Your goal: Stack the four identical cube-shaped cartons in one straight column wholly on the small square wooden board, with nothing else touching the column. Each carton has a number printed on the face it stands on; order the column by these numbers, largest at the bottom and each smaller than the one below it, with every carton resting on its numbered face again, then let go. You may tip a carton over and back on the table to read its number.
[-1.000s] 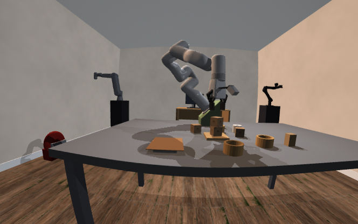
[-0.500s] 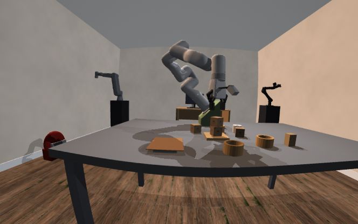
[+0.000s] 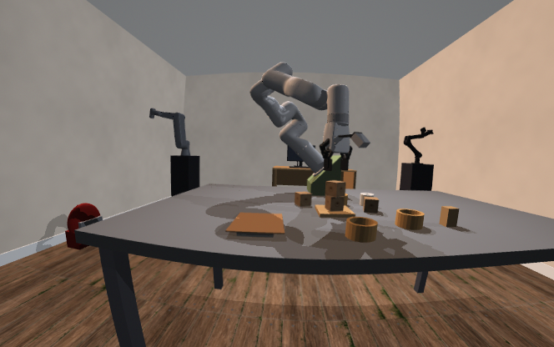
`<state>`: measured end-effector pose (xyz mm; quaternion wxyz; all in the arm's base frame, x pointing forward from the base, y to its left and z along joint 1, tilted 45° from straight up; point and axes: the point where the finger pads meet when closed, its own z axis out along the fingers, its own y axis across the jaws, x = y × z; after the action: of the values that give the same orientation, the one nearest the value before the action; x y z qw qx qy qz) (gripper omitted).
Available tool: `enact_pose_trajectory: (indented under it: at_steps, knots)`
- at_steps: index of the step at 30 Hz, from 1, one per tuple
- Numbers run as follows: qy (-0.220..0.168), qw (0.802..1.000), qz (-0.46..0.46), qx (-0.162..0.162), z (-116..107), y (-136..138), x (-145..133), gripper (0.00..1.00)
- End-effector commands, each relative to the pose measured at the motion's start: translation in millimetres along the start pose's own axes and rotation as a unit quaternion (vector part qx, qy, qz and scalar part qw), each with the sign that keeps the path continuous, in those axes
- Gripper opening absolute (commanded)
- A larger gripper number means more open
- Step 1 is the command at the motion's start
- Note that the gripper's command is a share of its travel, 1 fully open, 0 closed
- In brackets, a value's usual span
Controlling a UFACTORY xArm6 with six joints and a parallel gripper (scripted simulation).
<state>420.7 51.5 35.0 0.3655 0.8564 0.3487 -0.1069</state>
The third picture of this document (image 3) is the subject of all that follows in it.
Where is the tan cardboard carton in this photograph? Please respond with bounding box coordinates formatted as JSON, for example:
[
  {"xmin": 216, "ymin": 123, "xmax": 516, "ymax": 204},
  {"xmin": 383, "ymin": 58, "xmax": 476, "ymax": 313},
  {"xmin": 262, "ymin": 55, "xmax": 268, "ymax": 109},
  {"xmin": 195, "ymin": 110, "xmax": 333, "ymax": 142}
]
[
  {"xmin": 325, "ymin": 180, "xmax": 346, "ymax": 198},
  {"xmin": 295, "ymin": 192, "xmax": 312, "ymax": 207},
  {"xmin": 325, "ymin": 196, "xmax": 345, "ymax": 212}
]

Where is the orange ring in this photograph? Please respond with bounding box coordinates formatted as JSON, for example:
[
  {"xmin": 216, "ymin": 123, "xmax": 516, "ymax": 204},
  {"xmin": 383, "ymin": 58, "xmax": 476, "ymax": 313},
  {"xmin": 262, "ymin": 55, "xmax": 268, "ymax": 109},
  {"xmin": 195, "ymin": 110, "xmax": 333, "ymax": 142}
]
[
  {"xmin": 395, "ymin": 209, "xmax": 425, "ymax": 230},
  {"xmin": 345, "ymin": 217, "xmax": 378, "ymax": 243}
]

